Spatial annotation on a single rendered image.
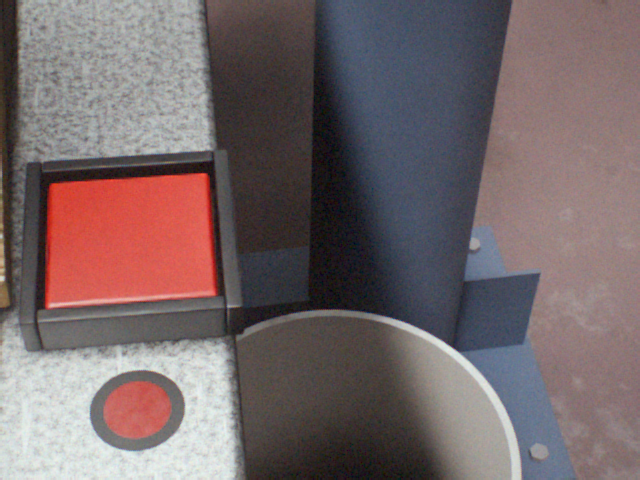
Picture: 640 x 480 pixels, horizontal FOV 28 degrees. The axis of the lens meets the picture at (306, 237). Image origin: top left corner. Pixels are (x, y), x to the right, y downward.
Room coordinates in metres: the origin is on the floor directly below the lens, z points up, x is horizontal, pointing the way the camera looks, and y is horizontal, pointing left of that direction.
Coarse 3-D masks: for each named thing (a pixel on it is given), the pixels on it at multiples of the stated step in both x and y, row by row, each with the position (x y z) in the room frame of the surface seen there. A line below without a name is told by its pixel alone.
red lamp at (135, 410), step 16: (128, 384) 0.24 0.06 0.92; (144, 384) 0.24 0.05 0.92; (112, 400) 0.24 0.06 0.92; (128, 400) 0.24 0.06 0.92; (144, 400) 0.24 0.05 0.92; (160, 400) 0.24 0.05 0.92; (112, 416) 0.23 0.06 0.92; (128, 416) 0.23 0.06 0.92; (144, 416) 0.23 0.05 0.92; (160, 416) 0.23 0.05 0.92; (128, 432) 0.22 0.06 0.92; (144, 432) 0.22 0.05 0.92
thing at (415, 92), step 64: (320, 0) 0.86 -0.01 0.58; (384, 0) 0.80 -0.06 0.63; (448, 0) 0.80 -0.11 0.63; (320, 64) 0.85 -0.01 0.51; (384, 64) 0.80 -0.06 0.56; (448, 64) 0.80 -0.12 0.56; (320, 128) 0.85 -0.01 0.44; (384, 128) 0.80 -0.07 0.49; (448, 128) 0.80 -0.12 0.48; (320, 192) 0.84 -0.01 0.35; (384, 192) 0.80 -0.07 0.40; (448, 192) 0.81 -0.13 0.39; (256, 256) 1.04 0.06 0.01; (320, 256) 0.84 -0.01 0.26; (384, 256) 0.80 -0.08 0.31; (448, 256) 0.82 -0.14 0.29; (256, 320) 0.85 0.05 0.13; (448, 320) 0.83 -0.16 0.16; (512, 320) 0.91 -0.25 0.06; (512, 384) 0.85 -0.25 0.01
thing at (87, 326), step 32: (64, 160) 0.33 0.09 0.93; (96, 160) 0.33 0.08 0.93; (128, 160) 0.33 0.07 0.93; (160, 160) 0.33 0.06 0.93; (192, 160) 0.33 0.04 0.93; (224, 160) 0.33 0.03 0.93; (32, 192) 0.31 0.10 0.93; (224, 192) 0.32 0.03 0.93; (32, 224) 0.30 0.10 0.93; (224, 224) 0.30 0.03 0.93; (32, 256) 0.28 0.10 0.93; (224, 256) 0.29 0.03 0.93; (32, 288) 0.27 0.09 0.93; (224, 288) 0.27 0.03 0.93; (32, 320) 0.26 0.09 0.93; (64, 320) 0.26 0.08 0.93; (96, 320) 0.26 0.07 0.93; (128, 320) 0.26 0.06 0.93; (160, 320) 0.26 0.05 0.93; (192, 320) 0.26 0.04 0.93; (224, 320) 0.26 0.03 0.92
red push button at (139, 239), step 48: (48, 192) 0.32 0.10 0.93; (96, 192) 0.32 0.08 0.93; (144, 192) 0.32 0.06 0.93; (192, 192) 0.32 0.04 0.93; (48, 240) 0.29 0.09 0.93; (96, 240) 0.29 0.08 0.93; (144, 240) 0.29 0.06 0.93; (192, 240) 0.30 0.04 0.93; (48, 288) 0.27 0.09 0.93; (96, 288) 0.27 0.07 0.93; (144, 288) 0.27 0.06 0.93; (192, 288) 0.27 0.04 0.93
